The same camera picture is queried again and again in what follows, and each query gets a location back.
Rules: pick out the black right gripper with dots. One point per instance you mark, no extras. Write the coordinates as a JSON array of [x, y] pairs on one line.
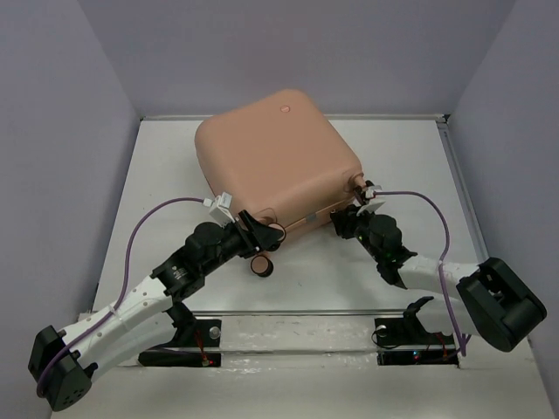
[[344, 219]]

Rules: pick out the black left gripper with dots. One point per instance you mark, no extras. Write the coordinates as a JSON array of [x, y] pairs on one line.
[[262, 236]]

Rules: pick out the pink hard-shell suitcase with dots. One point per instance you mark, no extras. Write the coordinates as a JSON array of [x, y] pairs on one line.
[[281, 160]]

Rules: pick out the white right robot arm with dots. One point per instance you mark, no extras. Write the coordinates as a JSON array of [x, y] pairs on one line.
[[487, 299]]

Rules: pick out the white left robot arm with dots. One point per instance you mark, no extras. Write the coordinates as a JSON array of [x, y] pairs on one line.
[[65, 363]]

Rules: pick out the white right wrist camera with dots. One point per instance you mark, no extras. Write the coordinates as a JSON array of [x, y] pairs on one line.
[[368, 198]]

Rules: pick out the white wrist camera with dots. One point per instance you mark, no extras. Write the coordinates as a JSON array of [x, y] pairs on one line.
[[219, 208], [368, 198]]

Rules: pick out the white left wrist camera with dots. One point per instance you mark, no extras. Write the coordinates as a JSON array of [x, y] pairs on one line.
[[219, 208]]

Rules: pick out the aluminium table rail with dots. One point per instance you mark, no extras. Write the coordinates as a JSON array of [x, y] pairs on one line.
[[303, 313]]

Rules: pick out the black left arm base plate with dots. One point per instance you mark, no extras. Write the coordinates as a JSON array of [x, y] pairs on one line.
[[198, 348]]

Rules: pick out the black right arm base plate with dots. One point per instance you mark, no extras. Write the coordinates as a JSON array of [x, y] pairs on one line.
[[404, 342]]

